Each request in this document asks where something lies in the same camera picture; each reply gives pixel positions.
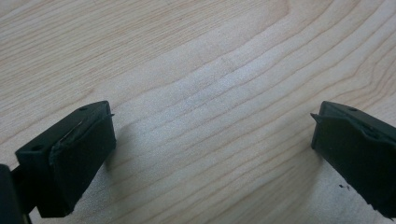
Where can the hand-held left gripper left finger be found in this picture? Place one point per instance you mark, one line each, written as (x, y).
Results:
(68, 161)

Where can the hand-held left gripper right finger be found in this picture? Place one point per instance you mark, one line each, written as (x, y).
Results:
(358, 149)

